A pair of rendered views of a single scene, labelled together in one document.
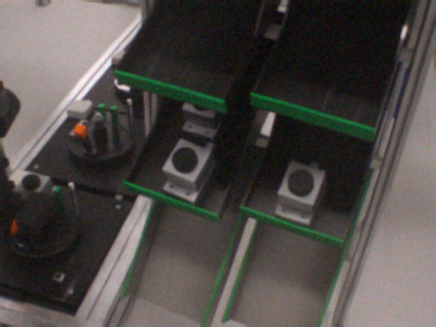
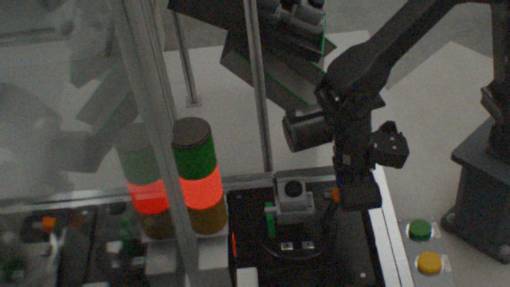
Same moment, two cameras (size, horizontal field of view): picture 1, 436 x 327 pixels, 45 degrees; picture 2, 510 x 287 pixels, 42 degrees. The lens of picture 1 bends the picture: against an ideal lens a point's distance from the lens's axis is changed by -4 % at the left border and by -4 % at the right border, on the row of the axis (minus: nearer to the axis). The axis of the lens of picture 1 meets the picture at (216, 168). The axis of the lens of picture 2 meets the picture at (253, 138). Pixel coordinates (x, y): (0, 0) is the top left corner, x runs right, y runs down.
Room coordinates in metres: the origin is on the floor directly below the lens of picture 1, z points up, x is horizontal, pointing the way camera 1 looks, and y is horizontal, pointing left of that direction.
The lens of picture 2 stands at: (0.81, 1.00, 1.91)
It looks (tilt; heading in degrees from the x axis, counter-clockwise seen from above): 44 degrees down; 260
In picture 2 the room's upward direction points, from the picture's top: 7 degrees counter-clockwise
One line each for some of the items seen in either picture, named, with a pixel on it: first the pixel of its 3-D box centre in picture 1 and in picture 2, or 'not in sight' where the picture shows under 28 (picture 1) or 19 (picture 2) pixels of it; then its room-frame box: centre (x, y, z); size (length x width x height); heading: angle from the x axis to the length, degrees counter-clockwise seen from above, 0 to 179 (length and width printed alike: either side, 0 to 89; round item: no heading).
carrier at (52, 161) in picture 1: (99, 129); not in sight; (0.88, 0.24, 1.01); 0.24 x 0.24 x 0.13; 77
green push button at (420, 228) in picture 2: not in sight; (419, 231); (0.42, 0.36, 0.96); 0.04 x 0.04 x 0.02
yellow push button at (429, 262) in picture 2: not in sight; (429, 264); (0.43, 0.42, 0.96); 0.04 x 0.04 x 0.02
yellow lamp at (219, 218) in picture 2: not in sight; (205, 206); (0.78, 0.45, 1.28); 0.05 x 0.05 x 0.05
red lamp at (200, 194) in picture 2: not in sight; (199, 179); (0.78, 0.45, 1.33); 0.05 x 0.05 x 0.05
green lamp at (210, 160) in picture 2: not in sight; (192, 150); (0.78, 0.45, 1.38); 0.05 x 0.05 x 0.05
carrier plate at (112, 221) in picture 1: (45, 236); (297, 237); (0.63, 0.29, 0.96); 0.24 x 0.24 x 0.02; 77
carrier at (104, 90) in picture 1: (143, 70); not in sight; (1.11, 0.18, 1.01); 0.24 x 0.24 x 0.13; 77
